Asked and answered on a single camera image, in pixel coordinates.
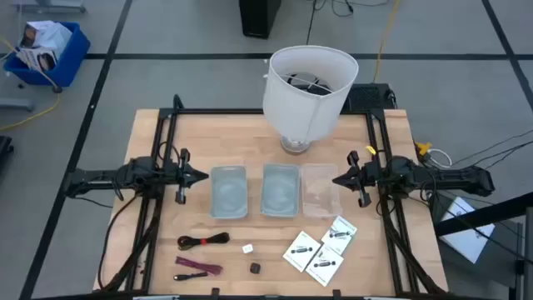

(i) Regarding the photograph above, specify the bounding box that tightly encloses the yellow cable connector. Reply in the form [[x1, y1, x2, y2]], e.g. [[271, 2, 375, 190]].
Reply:
[[414, 141, 433, 158]]

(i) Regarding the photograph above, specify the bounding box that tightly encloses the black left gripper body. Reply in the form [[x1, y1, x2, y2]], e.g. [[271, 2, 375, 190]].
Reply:
[[165, 147, 194, 205]]

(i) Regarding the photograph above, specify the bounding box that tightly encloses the black tower case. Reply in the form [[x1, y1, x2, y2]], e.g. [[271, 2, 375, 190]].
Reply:
[[238, 0, 282, 40]]

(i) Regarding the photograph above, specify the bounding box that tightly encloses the white coiled cable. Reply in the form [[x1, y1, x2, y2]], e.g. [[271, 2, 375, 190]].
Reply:
[[428, 147, 454, 170]]

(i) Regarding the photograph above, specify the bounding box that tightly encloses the clear plastic bin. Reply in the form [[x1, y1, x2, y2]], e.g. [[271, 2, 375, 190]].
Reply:
[[300, 162, 343, 218]]

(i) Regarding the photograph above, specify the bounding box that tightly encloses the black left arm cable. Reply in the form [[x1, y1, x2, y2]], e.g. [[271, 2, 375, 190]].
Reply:
[[97, 193, 141, 291]]

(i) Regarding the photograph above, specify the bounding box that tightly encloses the middle clear plastic tray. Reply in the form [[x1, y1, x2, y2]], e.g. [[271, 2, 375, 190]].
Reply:
[[260, 162, 301, 219]]

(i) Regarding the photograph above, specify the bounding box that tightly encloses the white shade table lamp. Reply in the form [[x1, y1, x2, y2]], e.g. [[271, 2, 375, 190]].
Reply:
[[262, 44, 360, 156]]

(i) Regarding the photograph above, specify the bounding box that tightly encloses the grey metal stand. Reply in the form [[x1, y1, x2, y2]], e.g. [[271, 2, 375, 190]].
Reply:
[[515, 207, 533, 300]]

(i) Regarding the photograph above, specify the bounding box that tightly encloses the yellow extension cable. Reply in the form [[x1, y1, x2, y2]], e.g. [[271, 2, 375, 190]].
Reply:
[[0, 35, 62, 133]]

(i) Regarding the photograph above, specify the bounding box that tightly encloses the blue plastic floor bin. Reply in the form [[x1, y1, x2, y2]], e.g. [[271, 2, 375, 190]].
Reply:
[[2, 21, 92, 88]]

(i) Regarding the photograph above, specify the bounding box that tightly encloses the yellow floor cable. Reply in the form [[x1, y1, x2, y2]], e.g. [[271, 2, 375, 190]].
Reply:
[[372, 0, 401, 83]]

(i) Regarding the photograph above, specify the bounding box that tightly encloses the short black cable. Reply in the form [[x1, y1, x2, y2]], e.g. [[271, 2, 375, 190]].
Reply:
[[172, 271, 209, 282]]

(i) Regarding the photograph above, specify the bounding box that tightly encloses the grey metal stand foot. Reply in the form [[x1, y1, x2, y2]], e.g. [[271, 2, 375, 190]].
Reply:
[[12, 0, 87, 13], [0, 97, 35, 113]]

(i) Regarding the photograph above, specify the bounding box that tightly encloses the white printed booklet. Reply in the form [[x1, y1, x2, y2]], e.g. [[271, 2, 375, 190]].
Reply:
[[320, 215, 358, 256], [281, 230, 321, 273], [304, 244, 345, 288]]

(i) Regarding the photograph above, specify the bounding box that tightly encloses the white printed packaging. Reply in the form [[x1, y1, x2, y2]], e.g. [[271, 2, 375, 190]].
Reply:
[[16, 47, 59, 73], [18, 19, 72, 53]]

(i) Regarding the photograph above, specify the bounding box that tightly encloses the black floor object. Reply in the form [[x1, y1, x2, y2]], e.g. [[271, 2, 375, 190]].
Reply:
[[0, 135, 15, 168]]

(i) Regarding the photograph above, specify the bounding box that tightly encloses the white flat box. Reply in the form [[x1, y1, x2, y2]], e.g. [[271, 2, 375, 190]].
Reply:
[[439, 196, 496, 264]]

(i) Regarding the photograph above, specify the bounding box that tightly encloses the black cable with red tie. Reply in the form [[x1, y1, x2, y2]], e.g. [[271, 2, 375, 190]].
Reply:
[[177, 232, 231, 252]]

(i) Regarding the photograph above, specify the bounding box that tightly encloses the black electronics box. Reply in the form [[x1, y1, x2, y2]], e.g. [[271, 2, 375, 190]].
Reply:
[[341, 82, 396, 112]]

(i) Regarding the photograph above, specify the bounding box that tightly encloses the black metal table frame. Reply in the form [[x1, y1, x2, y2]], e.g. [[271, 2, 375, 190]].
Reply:
[[97, 94, 449, 300]]

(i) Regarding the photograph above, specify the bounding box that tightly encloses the black metal beam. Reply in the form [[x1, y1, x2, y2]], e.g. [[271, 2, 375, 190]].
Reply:
[[432, 191, 533, 238]]

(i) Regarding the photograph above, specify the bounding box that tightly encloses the black floor cable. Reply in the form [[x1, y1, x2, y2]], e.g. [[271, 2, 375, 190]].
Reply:
[[306, 0, 318, 46]]

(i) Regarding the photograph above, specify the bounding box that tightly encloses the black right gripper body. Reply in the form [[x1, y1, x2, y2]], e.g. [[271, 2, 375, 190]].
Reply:
[[347, 150, 382, 208]]

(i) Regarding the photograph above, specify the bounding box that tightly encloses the maroon cable bundle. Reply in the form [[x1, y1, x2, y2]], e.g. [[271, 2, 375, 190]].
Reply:
[[174, 256, 224, 277]]

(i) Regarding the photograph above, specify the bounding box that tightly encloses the grey plastic bin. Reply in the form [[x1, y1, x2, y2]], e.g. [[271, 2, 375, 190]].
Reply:
[[209, 164, 249, 220]]

